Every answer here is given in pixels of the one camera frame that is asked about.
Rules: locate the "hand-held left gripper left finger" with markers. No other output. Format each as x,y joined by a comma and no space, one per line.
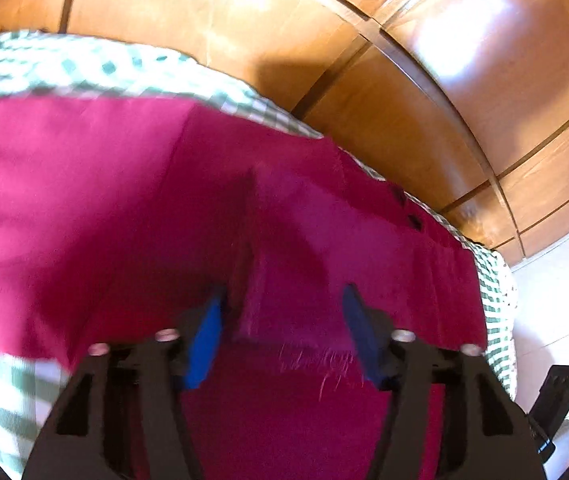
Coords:
204,345

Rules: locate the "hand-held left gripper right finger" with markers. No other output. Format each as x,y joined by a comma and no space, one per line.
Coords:
364,335

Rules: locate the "red garment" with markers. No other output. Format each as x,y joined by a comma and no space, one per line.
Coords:
114,185

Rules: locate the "green checked bed sheet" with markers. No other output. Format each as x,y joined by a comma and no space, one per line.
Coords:
64,65

